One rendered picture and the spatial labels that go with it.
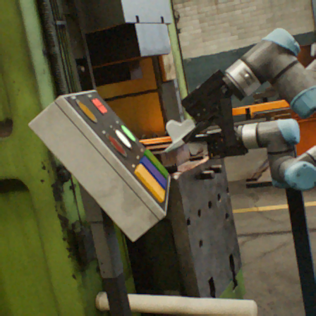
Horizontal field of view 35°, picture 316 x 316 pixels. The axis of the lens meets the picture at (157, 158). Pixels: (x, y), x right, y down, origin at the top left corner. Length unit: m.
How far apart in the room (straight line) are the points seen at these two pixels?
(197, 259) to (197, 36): 7.83
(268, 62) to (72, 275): 0.75
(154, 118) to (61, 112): 1.03
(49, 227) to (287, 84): 0.72
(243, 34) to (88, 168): 8.26
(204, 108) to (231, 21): 8.03
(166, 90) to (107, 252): 0.94
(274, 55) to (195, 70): 8.12
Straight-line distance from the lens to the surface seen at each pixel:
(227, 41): 9.11
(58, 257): 1.41
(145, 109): 1.90
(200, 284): 1.58
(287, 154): 1.47
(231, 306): 1.27
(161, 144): 1.60
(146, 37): 1.54
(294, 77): 1.10
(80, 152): 0.89
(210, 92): 1.11
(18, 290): 1.65
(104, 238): 1.08
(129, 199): 0.89
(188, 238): 1.51
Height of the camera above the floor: 1.20
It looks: 9 degrees down
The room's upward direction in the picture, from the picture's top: 11 degrees counter-clockwise
